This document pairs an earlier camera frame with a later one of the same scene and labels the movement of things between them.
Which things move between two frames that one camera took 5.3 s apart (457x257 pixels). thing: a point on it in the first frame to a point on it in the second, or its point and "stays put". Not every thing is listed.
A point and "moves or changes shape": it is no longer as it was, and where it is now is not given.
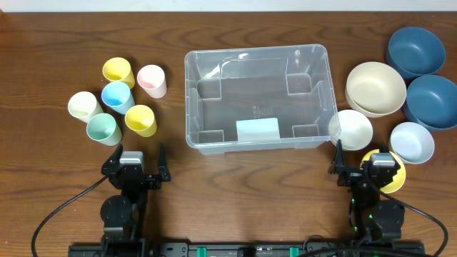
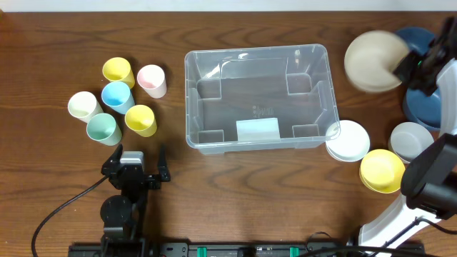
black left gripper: [136, 177] stays put
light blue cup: [118, 96] stays put
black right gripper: [355, 177] to [417, 70]
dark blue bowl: [430, 103] stays put
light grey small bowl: [411, 143] stays put
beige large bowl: [374, 89] to [370, 58]
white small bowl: [352, 128] moves or changes shape
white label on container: [258, 130] stays put
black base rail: [248, 249] stays put
